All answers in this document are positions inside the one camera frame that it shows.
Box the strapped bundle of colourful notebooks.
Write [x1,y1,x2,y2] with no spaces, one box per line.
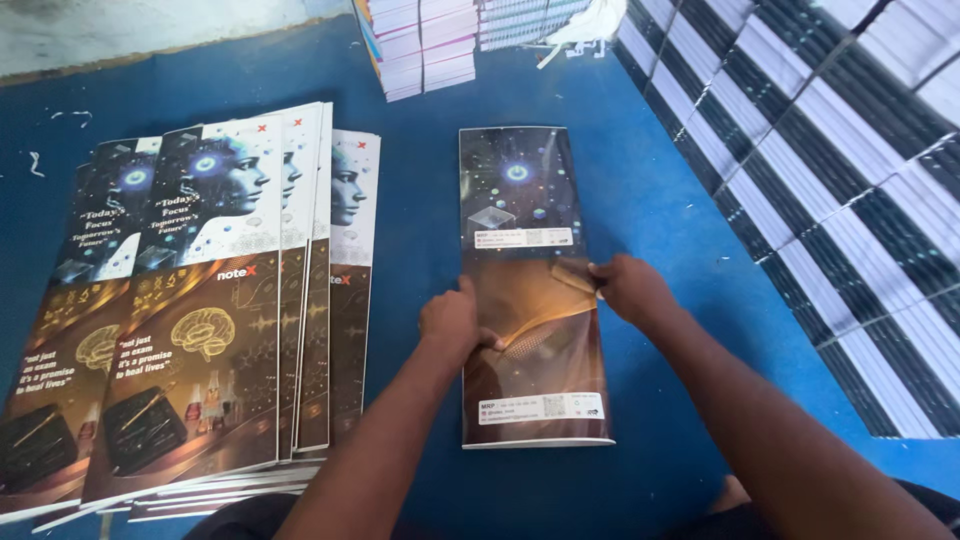
[352,0,480,104]

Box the person's left hand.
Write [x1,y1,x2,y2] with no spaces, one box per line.
[417,275,506,368]

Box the stack of black white notebooks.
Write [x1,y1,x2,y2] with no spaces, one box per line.
[611,0,960,441]

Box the person's right hand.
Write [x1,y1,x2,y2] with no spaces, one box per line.
[588,254,678,332]

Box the pile of printed cover sheets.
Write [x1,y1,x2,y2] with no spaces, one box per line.
[0,101,382,531]

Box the strapped bundle of white notebooks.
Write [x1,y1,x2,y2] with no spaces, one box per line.
[477,0,594,53]

